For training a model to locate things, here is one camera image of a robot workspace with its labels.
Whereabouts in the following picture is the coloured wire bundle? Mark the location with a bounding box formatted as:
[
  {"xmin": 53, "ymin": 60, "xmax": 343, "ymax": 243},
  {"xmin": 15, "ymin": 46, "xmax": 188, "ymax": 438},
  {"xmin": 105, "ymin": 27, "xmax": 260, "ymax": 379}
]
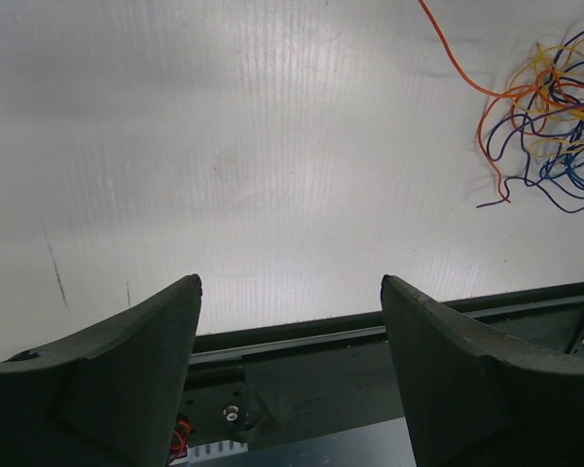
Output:
[{"xmin": 418, "ymin": 0, "xmax": 584, "ymax": 214}]

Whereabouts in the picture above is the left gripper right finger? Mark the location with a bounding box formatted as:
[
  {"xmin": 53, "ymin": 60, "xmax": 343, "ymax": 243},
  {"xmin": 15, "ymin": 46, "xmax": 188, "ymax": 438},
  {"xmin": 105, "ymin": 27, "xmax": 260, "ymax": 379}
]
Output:
[{"xmin": 381, "ymin": 275, "xmax": 584, "ymax": 466}]

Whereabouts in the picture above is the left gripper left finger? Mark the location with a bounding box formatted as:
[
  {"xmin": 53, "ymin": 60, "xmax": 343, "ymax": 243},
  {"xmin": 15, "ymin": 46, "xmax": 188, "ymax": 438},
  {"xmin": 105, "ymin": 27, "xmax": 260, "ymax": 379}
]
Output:
[{"xmin": 0, "ymin": 274, "xmax": 202, "ymax": 466}]

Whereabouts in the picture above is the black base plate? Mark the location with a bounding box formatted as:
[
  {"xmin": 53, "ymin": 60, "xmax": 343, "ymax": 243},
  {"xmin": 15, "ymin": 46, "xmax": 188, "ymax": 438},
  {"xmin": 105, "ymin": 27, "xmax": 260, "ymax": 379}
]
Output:
[{"xmin": 170, "ymin": 282, "xmax": 584, "ymax": 466}]

